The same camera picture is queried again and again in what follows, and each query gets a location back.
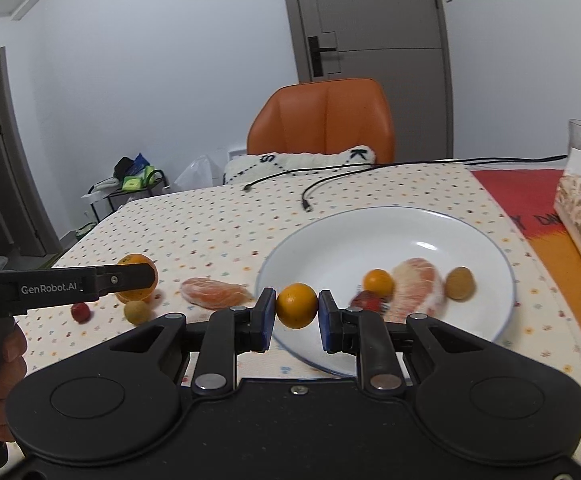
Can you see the peeled pomelo segment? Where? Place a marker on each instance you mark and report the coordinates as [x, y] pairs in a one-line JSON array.
[[418, 285]]

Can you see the green packets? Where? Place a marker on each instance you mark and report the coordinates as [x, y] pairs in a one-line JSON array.
[[138, 179]]

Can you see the peeled orange half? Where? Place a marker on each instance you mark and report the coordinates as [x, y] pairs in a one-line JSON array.
[[213, 292]]

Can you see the small green fruit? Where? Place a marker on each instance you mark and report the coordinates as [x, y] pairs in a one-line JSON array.
[[459, 283], [138, 312]]

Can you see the floral dotted tablecloth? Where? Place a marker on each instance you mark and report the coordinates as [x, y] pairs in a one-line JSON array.
[[195, 225]]

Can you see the small yellow-orange fruit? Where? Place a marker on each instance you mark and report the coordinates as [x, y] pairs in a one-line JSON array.
[[378, 282]]

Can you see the blue packet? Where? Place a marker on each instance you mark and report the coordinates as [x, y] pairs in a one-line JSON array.
[[141, 160]]

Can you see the red and orange mat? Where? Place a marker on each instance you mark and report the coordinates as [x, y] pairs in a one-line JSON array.
[[520, 200]]

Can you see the large orange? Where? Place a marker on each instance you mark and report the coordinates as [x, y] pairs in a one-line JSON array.
[[138, 259], [296, 305]]

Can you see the white fluffy pillow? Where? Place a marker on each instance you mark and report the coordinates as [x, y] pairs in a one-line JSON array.
[[295, 162]]

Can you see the white plate with blue rim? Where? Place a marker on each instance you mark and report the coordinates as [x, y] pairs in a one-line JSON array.
[[370, 240]]

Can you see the orange chair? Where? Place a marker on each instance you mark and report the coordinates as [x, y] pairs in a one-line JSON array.
[[320, 120]]

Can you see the grey door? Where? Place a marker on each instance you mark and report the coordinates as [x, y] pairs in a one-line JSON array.
[[370, 10]]

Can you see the dark wooden door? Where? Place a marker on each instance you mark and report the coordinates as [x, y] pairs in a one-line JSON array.
[[0, 160]]

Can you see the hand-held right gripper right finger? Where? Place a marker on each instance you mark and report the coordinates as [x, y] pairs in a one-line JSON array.
[[326, 322]]

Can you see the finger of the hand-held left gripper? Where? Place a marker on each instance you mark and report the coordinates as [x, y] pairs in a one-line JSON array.
[[125, 280]]

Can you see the black metal rack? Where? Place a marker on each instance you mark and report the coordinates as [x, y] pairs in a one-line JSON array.
[[105, 200]]

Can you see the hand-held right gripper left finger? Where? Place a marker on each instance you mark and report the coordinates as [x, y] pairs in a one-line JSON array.
[[266, 320]]

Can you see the clear plastic bag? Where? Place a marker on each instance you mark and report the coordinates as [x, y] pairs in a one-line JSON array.
[[196, 175]]

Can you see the black bag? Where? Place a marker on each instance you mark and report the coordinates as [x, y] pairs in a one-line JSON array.
[[124, 166]]

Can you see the red cherry tomato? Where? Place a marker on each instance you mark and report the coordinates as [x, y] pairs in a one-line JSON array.
[[80, 312], [368, 301]]

